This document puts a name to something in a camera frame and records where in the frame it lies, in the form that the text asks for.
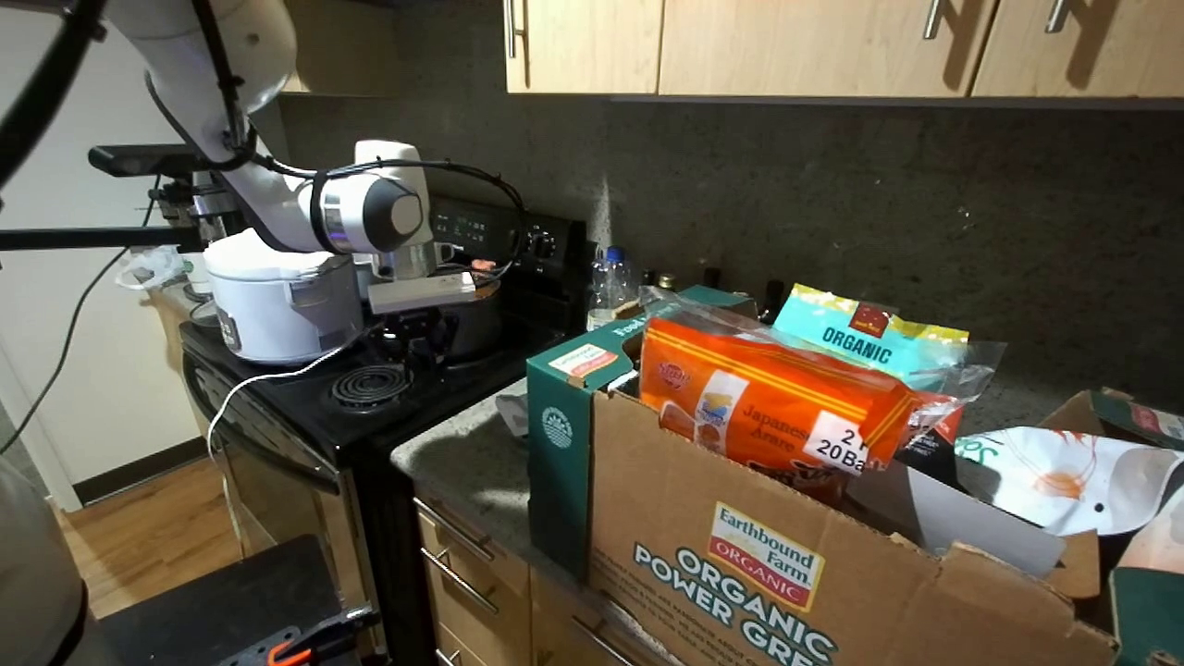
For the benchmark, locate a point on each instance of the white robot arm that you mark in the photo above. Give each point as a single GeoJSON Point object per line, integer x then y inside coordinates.
{"type": "Point", "coordinates": [207, 70]}

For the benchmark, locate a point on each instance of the green carton box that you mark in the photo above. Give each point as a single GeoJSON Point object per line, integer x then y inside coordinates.
{"type": "Point", "coordinates": [559, 395]}

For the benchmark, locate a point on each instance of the orange bread packet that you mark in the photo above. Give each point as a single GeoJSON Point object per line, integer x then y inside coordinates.
{"type": "Point", "coordinates": [778, 410]}

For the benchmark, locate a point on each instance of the large cardboard produce box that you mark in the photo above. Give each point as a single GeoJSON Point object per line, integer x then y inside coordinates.
{"type": "Point", "coordinates": [732, 569]}

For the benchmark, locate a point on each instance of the clear water bottle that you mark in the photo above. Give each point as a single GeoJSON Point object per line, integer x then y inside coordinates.
{"type": "Point", "coordinates": [613, 285]}

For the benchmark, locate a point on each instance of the teal organic snack bag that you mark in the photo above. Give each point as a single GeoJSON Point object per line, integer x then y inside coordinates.
{"type": "Point", "coordinates": [878, 337]}

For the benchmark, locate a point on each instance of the wooden counter drawers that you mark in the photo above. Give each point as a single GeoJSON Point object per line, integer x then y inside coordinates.
{"type": "Point", "coordinates": [505, 605]}

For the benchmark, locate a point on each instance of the black stove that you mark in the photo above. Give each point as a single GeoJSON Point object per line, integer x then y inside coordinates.
{"type": "Point", "coordinates": [311, 453]}

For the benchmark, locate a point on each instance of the white rice cooker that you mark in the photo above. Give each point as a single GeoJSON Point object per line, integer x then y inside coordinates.
{"type": "Point", "coordinates": [283, 309]}

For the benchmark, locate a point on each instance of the wooden upper cabinets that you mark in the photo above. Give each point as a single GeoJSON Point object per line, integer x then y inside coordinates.
{"type": "Point", "coordinates": [878, 51]}

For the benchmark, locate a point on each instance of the black case orange latch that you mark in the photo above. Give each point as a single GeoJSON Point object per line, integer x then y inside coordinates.
{"type": "Point", "coordinates": [235, 617]}

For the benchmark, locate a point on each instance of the white orange patterned bag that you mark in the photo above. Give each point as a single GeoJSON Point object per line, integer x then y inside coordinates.
{"type": "Point", "coordinates": [1067, 482]}

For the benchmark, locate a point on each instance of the black camera on stand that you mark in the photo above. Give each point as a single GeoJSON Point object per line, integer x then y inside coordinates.
{"type": "Point", "coordinates": [185, 192]}

